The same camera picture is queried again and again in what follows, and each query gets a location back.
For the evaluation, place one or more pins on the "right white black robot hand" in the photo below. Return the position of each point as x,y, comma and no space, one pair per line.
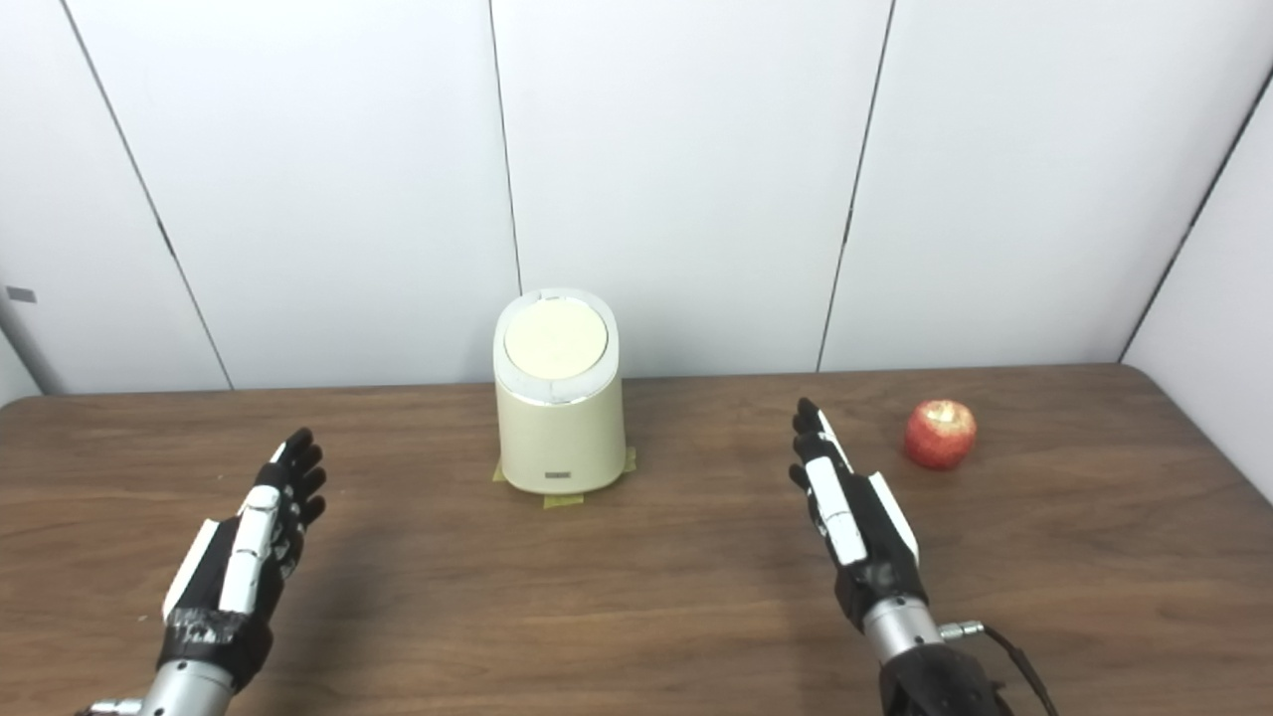
867,537

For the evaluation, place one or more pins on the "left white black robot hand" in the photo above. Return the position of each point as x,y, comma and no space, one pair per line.
214,587

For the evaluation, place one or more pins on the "red apple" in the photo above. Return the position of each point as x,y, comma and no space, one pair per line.
940,434

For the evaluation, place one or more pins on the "cream-colored bin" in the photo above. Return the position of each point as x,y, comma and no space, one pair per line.
562,438

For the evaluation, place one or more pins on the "cream round bin lid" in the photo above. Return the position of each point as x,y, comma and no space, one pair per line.
555,340

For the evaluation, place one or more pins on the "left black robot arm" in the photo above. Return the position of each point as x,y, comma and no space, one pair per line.
184,691

